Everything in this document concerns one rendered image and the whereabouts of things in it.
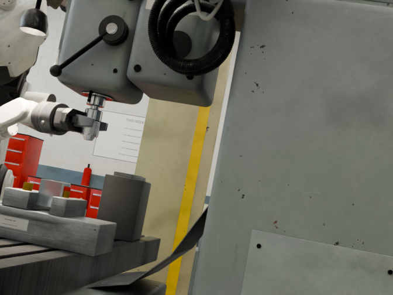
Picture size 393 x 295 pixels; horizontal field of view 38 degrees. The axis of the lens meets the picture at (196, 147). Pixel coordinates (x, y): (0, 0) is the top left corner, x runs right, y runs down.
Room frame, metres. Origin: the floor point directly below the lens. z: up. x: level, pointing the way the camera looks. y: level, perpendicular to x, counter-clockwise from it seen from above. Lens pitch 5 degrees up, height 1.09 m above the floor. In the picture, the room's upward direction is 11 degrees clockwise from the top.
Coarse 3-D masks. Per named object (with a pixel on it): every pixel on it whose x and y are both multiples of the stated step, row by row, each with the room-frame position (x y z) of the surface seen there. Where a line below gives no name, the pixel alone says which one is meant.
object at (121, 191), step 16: (112, 176) 1.72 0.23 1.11; (128, 176) 1.73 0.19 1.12; (112, 192) 1.72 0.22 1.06; (128, 192) 1.71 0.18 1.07; (144, 192) 1.79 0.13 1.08; (112, 208) 1.72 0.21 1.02; (128, 208) 1.71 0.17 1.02; (144, 208) 1.88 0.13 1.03; (128, 224) 1.71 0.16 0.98; (128, 240) 1.71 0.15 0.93
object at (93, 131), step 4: (84, 112) 1.47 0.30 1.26; (88, 112) 1.46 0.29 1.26; (92, 112) 1.45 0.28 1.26; (88, 116) 1.45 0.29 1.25; (92, 116) 1.45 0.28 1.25; (96, 116) 1.46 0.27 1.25; (100, 116) 1.47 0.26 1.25; (96, 120) 1.46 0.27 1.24; (100, 120) 1.47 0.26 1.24; (96, 124) 1.46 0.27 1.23; (100, 124) 1.48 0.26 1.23; (84, 128) 1.46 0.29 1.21; (88, 128) 1.45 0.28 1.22; (92, 128) 1.46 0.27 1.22; (96, 128) 1.46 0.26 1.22; (80, 132) 1.47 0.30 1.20; (84, 132) 1.46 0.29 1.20; (88, 132) 1.45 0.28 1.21; (92, 132) 1.46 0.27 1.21; (96, 132) 1.47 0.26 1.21; (96, 136) 1.47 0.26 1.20
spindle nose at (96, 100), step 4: (92, 96) 1.45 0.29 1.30; (96, 96) 1.45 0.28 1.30; (92, 100) 1.45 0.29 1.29; (96, 100) 1.45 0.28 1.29; (100, 100) 1.46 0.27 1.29; (104, 100) 1.47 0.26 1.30; (88, 104) 1.47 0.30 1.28; (92, 104) 1.46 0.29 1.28; (96, 104) 1.45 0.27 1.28; (100, 104) 1.46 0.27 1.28; (104, 104) 1.47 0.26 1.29
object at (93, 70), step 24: (72, 0) 1.40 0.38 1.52; (96, 0) 1.38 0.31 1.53; (120, 0) 1.37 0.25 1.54; (72, 24) 1.39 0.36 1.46; (96, 24) 1.38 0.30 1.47; (72, 48) 1.39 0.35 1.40; (96, 48) 1.38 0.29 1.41; (120, 48) 1.37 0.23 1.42; (72, 72) 1.39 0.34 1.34; (96, 72) 1.38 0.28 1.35; (120, 72) 1.37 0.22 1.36; (120, 96) 1.43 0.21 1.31
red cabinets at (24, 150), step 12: (12, 144) 6.41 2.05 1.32; (24, 144) 6.40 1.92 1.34; (36, 144) 6.70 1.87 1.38; (12, 156) 6.41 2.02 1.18; (24, 156) 6.41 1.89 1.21; (36, 156) 6.78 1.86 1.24; (12, 168) 6.41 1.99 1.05; (24, 168) 6.48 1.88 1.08; (36, 168) 6.87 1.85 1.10; (24, 180) 6.56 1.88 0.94; (36, 180) 6.39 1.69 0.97; (72, 192) 6.29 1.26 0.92; (84, 192) 6.26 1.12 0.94; (96, 192) 6.20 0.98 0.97; (96, 204) 6.18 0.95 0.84; (96, 216) 6.17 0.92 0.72
